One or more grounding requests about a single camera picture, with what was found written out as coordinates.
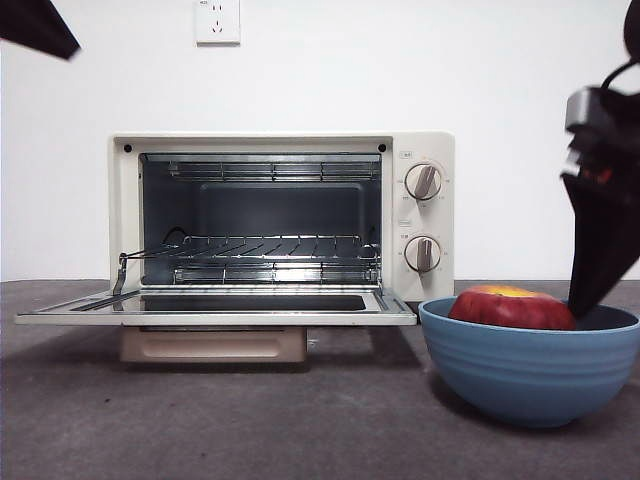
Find red apple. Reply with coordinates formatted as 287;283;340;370
448;284;577;332

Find blue ribbed bowl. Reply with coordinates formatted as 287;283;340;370
418;295;640;429

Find glass oven door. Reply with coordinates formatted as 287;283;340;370
14;292;419;365

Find cream Toshiba toaster oven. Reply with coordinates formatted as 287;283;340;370
14;130;456;365

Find cream timer knob, tan grip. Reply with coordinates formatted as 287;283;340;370
403;235;442;274

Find cream temperature knob, tan grip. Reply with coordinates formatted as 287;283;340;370
403;162;443;202

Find metal heater guard grille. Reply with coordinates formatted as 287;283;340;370
167;159;381;183
173;264;379;285

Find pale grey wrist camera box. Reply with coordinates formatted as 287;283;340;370
564;87;607;134

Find thin black camera cable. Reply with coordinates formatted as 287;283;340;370
598;59;640;92

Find white wall socket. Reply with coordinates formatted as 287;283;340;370
195;0;242;48

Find metal wire oven rack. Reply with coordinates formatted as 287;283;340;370
122;232;382;262

